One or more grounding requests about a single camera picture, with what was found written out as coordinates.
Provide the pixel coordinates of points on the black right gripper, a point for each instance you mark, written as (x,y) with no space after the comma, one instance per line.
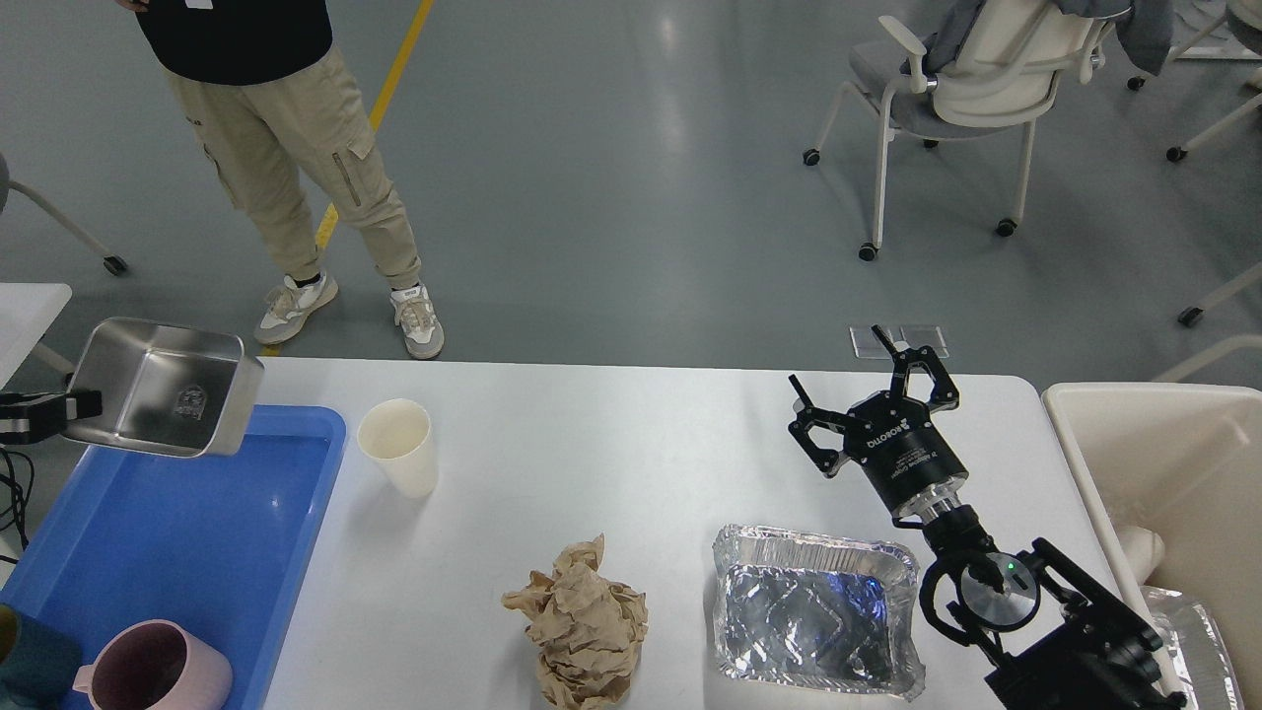
(905,454)

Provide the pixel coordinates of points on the blue plastic tray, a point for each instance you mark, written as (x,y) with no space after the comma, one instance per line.
(218,544)

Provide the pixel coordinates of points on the white side table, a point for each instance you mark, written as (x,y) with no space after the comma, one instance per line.
(27,311)

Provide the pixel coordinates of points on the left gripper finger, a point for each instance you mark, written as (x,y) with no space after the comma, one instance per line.
(36,416)

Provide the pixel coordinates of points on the chair base at left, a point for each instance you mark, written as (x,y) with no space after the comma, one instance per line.
(112,262)

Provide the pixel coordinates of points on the clear floor socket cover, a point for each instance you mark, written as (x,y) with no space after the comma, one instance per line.
(867,346)

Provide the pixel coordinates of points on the aluminium foil container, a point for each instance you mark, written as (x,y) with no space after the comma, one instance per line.
(814,611)

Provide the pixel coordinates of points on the white paper cup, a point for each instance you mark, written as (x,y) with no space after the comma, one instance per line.
(398,436)

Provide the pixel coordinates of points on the square steel tray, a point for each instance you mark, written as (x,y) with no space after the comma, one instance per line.
(166,390)

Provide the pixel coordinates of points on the white office chair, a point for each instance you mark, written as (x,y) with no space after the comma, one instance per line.
(1006,74)

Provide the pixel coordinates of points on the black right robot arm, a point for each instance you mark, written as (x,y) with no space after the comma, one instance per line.
(1055,637)

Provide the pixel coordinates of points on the grey jacket on chair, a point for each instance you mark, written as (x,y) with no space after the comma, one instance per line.
(1144,29)

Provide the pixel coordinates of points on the crumpled brown paper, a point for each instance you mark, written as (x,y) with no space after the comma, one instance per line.
(589,631)

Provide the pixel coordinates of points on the teal cup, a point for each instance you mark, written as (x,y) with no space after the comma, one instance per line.
(38,663)

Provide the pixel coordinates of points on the beige plastic bin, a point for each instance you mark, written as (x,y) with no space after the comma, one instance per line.
(1182,461)

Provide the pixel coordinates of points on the person in beige trousers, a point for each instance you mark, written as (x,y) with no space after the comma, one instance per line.
(270,99)

